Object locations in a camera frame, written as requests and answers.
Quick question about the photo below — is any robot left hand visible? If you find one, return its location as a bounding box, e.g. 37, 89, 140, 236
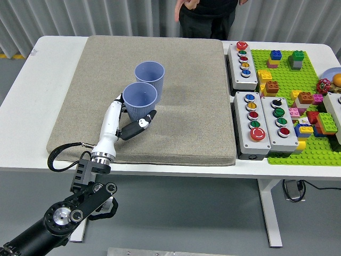
91, 92, 158, 161

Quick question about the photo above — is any blue ribbed plastic cup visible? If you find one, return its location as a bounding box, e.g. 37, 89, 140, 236
134, 61, 165, 103
121, 82, 158, 122

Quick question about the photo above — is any grey-brown fabric mat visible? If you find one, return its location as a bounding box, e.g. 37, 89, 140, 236
46, 35, 237, 166

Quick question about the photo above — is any grey five-button control box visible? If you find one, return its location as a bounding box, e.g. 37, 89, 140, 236
225, 41, 258, 91
232, 91, 272, 161

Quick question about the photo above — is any person's right hand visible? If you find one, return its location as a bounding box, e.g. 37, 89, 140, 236
174, 0, 200, 22

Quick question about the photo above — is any brown toy brick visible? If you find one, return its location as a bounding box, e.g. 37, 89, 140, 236
264, 81, 280, 95
297, 92, 314, 105

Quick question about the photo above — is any green studded baseplate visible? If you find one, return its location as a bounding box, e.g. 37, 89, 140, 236
250, 49, 341, 166

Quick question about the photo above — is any grey curtain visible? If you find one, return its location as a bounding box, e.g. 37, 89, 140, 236
0, 0, 341, 61

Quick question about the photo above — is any white power strip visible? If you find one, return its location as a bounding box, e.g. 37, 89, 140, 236
282, 179, 307, 202

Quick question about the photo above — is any red toy brick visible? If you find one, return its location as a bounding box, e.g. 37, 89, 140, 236
306, 111, 320, 125

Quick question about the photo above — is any large green toy brick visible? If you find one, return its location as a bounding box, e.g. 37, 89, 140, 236
316, 112, 337, 130

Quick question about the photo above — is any red valve handwheel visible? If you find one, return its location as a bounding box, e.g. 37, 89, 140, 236
316, 78, 332, 94

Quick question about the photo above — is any orange toy brick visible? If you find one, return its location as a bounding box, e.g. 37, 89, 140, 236
319, 123, 338, 135

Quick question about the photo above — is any white control box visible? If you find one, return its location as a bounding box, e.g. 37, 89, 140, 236
316, 92, 341, 151

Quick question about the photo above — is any lilac plate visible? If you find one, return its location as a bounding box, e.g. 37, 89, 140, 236
321, 67, 341, 82

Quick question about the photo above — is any orange toy bun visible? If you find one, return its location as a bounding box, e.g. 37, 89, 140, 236
331, 74, 341, 94

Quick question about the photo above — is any grey selector switch control box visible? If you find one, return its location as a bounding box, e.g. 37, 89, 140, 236
261, 96, 299, 157

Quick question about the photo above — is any black power cable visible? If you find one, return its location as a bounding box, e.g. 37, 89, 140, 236
301, 180, 341, 190

